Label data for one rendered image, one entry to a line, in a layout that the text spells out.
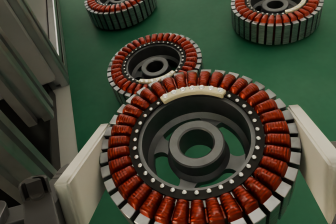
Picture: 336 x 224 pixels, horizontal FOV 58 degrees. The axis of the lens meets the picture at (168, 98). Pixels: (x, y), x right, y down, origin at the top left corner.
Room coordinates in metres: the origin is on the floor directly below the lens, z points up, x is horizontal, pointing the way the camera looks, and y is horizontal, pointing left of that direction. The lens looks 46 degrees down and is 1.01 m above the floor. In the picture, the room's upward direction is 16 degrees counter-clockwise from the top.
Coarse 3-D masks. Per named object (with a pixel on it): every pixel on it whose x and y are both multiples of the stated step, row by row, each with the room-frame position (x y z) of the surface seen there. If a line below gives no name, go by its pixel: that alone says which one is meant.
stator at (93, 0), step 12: (96, 0) 0.46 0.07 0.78; (108, 0) 0.48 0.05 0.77; (120, 0) 0.45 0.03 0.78; (132, 0) 0.42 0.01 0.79; (144, 0) 0.42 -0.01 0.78; (96, 12) 0.42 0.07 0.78; (108, 12) 0.41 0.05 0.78; (120, 12) 0.41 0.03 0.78; (132, 12) 0.41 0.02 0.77; (144, 12) 0.42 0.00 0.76; (96, 24) 0.43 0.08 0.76; (108, 24) 0.41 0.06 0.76; (120, 24) 0.41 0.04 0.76
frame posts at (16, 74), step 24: (0, 48) 0.24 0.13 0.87; (0, 72) 0.25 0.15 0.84; (24, 72) 0.25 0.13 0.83; (24, 96) 0.24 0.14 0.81; (48, 96) 0.27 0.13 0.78; (0, 120) 0.16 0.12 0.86; (24, 120) 0.24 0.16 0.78; (0, 144) 0.14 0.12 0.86; (24, 144) 0.16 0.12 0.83; (0, 168) 0.15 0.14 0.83; (24, 168) 0.14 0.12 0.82; (48, 168) 0.16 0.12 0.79
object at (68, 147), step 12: (60, 96) 0.30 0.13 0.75; (60, 108) 0.28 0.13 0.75; (60, 120) 0.26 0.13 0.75; (72, 120) 0.25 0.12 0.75; (60, 132) 0.24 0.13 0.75; (72, 132) 0.23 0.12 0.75; (60, 144) 0.22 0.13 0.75; (72, 144) 0.22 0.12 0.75; (60, 156) 0.21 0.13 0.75; (72, 156) 0.20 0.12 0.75
